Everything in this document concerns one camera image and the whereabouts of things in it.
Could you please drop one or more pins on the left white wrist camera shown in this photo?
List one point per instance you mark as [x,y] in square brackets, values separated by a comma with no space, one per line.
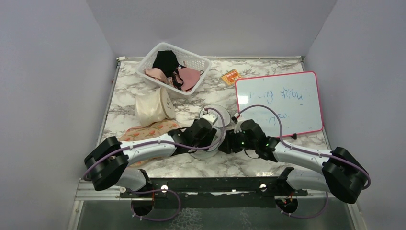
[210,117]

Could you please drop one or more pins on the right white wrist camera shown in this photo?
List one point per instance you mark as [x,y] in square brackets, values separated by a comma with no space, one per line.
[238,119]

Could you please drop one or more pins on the pink satin bra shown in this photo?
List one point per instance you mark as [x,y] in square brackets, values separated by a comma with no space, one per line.
[170,81]

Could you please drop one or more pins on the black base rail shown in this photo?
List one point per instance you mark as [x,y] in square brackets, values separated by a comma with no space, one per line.
[215,192]

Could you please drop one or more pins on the white plastic basket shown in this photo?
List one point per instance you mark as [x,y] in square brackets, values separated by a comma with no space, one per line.
[184,57]

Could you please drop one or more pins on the beige bra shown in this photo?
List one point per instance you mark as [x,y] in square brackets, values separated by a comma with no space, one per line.
[157,74]

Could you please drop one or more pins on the orange card pack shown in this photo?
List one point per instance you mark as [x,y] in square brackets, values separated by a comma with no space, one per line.
[231,77]

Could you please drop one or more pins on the black garment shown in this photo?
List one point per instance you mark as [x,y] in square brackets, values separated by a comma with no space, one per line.
[166,61]

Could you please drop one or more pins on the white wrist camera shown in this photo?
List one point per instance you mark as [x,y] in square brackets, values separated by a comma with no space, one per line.
[238,119]
[210,117]

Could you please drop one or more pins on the dusty pink black-trimmed bra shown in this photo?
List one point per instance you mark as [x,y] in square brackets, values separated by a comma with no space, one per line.
[185,79]

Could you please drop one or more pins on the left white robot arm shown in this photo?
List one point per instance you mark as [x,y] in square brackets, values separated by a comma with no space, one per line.
[107,163]

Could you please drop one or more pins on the pink framed whiteboard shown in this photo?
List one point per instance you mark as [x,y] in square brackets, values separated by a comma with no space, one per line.
[283,105]

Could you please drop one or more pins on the cream cylindrical laundry bag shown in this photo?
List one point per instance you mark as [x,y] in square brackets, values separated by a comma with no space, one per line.
[154,107]

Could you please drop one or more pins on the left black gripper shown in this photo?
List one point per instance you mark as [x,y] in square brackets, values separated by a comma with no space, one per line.
[208,138]

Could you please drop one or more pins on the floral orange laundry bag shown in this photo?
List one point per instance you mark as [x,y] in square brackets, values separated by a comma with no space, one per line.
[154,130]

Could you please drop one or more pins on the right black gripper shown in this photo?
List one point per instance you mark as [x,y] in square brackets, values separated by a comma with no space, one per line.
[229,142]

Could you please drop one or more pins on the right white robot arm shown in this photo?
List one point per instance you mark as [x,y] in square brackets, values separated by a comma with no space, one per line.
[336,172]

